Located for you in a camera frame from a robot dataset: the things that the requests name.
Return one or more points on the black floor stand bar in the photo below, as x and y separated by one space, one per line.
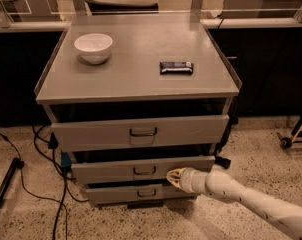
15 164

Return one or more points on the grey drawer cabinet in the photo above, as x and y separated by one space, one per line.
128 85

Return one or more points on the grey drawer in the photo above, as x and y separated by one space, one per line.
136 170
125 194
138 133

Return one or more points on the dark blue snack bar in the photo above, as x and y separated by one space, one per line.
176 68

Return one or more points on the wheeled cart base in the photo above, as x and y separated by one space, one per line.
296 136

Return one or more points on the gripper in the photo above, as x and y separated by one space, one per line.
186 178

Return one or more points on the clear acrylic barrier panel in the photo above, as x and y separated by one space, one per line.
43 15

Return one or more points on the grey top drawer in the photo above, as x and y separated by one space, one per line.
138 133

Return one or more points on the grey bottom drawer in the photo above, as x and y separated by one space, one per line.
125 194

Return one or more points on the white ceramic bowl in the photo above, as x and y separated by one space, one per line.
94 48

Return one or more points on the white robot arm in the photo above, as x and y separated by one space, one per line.
284 216

